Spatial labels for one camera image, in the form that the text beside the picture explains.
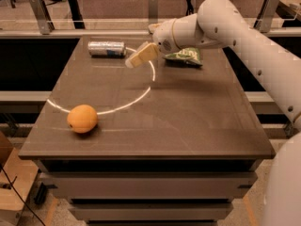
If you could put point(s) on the middle metal rail bracket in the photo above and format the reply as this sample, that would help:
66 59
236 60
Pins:
153 13

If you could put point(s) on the orange fruit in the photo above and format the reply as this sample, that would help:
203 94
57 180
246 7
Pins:
82 119

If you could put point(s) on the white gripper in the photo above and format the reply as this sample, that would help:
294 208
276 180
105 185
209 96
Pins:
164 35

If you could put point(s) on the grey drawer cabinet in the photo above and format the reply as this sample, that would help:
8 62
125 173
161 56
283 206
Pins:
172 147

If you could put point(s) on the right metal rail bracket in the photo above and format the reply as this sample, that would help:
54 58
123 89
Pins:
269 10

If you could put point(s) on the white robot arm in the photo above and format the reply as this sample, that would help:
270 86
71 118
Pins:
260 64

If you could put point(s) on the cardboard box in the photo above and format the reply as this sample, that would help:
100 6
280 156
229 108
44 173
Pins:
16 179

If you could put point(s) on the silver red bull can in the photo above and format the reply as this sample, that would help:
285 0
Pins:
106 48

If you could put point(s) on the metal rail bracket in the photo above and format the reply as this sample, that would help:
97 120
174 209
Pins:
42 16
269 10
153 13

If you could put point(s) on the left metal rail bracket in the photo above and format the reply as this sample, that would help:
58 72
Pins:
42 16

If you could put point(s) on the green chip bag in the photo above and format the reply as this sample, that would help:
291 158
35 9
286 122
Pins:
187 56

